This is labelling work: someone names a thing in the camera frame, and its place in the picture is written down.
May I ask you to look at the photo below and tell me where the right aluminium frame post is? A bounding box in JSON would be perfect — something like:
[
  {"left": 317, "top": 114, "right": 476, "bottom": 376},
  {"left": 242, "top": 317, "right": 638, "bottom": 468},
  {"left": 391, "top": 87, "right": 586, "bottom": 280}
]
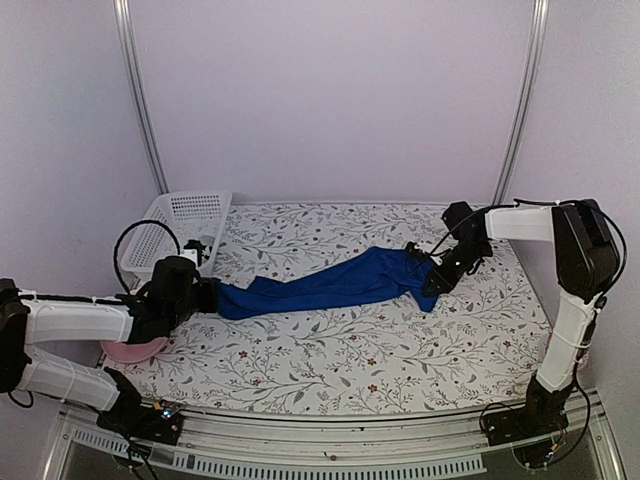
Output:
[{"left": 492, "top": 0, "right": 550, "bottom": 205}]

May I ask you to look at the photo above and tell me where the blue towel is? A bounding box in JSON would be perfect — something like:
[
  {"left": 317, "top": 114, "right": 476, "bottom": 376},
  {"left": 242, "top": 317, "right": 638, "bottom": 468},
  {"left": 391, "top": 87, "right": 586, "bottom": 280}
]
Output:
[{"left": 216, "top": 247, "right": 438, "bottom": 320}]

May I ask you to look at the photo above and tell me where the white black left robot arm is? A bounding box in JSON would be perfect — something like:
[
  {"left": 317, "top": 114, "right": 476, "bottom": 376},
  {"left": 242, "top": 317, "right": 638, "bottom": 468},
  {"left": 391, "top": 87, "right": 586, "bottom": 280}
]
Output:
[{"left": 1, "top": 256, "right": 218, "bottom": 434}]

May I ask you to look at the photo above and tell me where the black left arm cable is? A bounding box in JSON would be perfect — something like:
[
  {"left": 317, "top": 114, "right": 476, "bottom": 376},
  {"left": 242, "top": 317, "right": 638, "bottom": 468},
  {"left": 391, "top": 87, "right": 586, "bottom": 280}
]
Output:
[{"left": 112, "top": 219, "right": 184, "bottom": 294}]

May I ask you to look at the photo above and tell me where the white plastic basket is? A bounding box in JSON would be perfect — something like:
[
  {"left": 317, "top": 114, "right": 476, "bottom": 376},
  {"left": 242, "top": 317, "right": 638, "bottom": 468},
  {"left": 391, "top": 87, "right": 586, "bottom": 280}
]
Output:
[{"left": 119, "top": 190, "right": 232, "bottom": 282}]

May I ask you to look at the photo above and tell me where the light green towel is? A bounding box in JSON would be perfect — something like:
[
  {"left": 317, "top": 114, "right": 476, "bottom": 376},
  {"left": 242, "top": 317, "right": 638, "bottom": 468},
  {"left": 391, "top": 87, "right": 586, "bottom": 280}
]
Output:
[{"left": 198, "top": 230, "right": 216, "bottom": 245}]

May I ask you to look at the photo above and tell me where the aluminium frame post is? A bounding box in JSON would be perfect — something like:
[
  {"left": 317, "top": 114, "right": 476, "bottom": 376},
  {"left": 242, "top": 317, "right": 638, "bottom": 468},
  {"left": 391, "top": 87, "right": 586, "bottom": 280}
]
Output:
[
  {"left": 113, "top": 0, "right": 169, "bottom": 195},
  {"left": 492, "top": 0, "right": 550, "bottom": 205}
]

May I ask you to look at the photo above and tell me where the left aluminium frame post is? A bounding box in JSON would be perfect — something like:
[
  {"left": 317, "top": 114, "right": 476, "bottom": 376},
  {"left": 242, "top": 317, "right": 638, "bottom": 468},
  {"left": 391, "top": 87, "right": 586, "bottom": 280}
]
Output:
[{"left": 113, "top": 0, "right": 169, "bottom": 195}]

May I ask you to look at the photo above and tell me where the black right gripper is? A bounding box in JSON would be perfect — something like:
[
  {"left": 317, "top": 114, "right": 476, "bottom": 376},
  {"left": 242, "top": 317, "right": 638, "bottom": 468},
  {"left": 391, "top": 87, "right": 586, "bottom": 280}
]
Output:
[{"left": 422, "top": 239, "right": 490, "bottom": 297}]

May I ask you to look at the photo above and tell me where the aluminium front rail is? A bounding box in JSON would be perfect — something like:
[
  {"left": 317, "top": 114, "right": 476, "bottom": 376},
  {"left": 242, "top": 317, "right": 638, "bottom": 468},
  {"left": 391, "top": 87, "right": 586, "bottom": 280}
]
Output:
[{"left": 42, "top": 390, "right": 629, "bottom": 479}]

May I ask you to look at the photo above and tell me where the pink plate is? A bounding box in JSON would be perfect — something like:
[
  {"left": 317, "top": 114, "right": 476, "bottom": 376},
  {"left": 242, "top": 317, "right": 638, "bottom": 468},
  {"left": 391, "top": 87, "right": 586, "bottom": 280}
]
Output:
[{"left": 100, "top": 337, "right": 169, "bottom": 364}]

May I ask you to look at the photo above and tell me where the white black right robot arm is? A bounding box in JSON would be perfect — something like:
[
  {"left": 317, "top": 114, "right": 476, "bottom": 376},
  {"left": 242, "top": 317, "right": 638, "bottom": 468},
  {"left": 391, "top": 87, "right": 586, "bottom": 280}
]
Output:
[{"left": 423, "top": 198, "right": 628, "bottom": 436}]

